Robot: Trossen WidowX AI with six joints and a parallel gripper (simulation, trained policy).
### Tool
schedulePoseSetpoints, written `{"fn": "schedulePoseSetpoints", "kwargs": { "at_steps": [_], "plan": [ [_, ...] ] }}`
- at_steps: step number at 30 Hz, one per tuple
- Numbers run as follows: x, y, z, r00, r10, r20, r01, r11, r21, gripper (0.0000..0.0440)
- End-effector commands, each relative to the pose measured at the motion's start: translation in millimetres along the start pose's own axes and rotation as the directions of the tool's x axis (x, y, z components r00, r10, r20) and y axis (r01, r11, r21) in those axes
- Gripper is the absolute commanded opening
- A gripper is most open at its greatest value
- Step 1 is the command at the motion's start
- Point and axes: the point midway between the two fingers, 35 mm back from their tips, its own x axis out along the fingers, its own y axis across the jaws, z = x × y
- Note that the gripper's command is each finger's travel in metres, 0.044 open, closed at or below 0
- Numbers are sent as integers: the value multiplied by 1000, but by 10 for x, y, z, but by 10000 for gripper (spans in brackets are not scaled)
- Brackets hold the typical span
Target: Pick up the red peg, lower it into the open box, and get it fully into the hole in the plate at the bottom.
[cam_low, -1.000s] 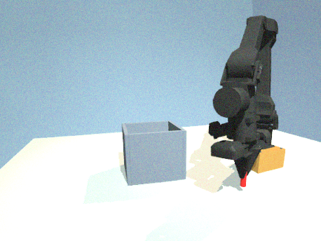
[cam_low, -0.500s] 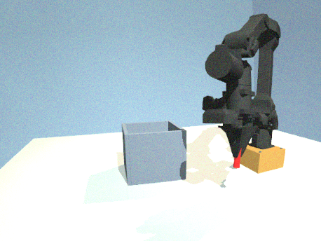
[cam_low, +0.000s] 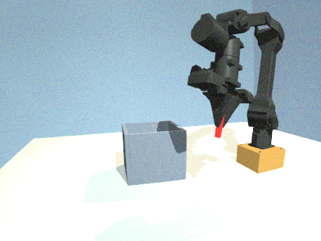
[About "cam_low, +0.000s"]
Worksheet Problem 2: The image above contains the red peg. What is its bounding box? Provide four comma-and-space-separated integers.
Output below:
214, 118, 224, 138

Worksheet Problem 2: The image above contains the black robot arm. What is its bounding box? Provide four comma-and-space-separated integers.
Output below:
191, 8, 285, 150

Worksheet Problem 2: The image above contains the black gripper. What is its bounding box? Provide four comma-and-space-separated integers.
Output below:
187, 55, 254, 128

